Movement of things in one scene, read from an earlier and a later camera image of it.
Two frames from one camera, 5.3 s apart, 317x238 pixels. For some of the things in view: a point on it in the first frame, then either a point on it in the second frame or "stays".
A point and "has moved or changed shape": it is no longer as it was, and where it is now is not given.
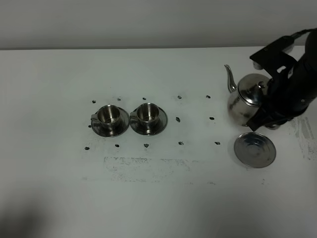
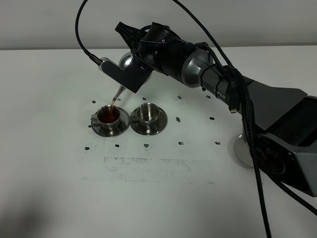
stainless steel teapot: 244,102 has moved or changed shape
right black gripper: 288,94 to 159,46
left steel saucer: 121,128 stays
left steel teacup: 107,116 stays
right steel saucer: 157,128 stays
